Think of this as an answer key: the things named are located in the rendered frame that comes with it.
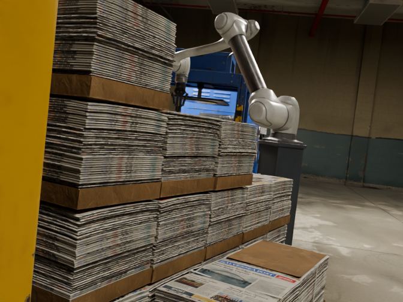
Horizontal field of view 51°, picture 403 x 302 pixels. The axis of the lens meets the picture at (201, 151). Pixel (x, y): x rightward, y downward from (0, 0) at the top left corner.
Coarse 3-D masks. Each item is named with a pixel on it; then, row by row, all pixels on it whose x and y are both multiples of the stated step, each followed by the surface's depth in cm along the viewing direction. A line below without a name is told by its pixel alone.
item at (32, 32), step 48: (0, 0) 46; (48, 0) 51; (0, 48) 47; (48, 48) 52; (0, 96) 47; (48, 96) 53; (0, 144) 48; (0, 192) 49; (0, 240) 49; (0, 288) 50
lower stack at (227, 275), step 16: (208, 272) 128; (224, 272) 130; (240, 272) 131; (256, 272) 133; (272, 272) 135; (320, 272) 154; (160, 288) 111; (176, 288) 112; (192, 288) 113; (208, 288) 115; (224, 288) 116; (240, 288) 118; (256, 288) 119; (272, 288) 120; (288, 288) 122; (304, 288) 136; (320, 288) 156
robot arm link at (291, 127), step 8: (280, 96) 249; (288, 96) 247; (288, 104) 243; (296, 104) 246; (288, 112) 240; (296, 112) 245; (288, 120) 240; (296, 120) 246; (280, 128) 243; (288, 128) 244; (296, 128) 248
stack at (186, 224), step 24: (216, 192) 138; (240, 192) 155; (264, 192) 178; (288, 192) 208; (168, 216) 115; (192, 216) 125; (216, 216) 140; (240, 216) 158; (264, 216) 182; (168, 240) 116; (192, 240) 128; (216, 240) 143
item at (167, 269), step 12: (288, 216) 210; (264, 228) 182; (228, 240) 151; (240, 240) 161; (204, 252) 136; (216, 252) 144; (168, 264) 118; (180, 264) 124; (192, 264) 130; (156, 276) 113
